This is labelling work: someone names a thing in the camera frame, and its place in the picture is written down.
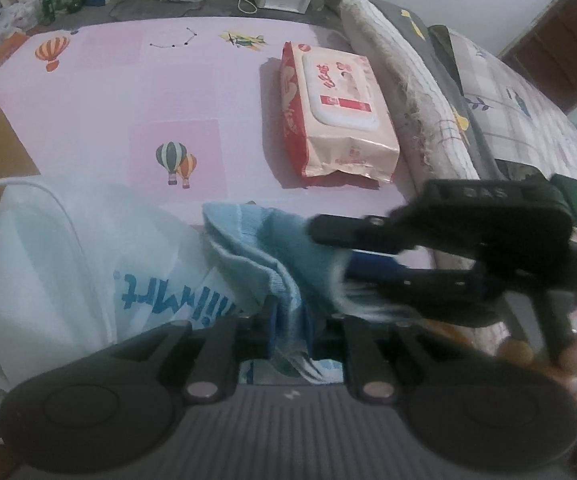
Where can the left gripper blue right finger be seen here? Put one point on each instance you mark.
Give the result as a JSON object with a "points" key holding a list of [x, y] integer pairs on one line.
{"points": [[367, 375]]}

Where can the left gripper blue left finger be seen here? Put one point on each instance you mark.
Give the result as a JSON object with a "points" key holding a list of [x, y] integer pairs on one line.
{"points": [[233, 340]]}

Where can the light blue towel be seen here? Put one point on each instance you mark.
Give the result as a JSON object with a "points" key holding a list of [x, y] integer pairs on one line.
{"points": [[270, 253]]}

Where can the dark grey patterned blanket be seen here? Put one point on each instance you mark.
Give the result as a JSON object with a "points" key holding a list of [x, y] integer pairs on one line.
{"points": [[433, 46]]}

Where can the white fringed mattress pad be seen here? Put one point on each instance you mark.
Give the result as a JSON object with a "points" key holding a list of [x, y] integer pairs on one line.
{"points": [[428, 128]]}

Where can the checkered grey quilt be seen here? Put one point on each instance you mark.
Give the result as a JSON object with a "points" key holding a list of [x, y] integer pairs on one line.
{"points": [[527, 134]]}

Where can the red beige wet wipes pack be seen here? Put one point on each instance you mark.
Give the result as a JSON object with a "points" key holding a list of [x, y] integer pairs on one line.
{"points": [[335, 117]]}

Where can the white plastic shopping bag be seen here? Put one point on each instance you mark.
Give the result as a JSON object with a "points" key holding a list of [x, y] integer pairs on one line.
{"points": [[84, 266]]}

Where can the brown wooden door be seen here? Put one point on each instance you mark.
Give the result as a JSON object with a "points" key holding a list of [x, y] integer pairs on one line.
{"points": [[546, 55]]}

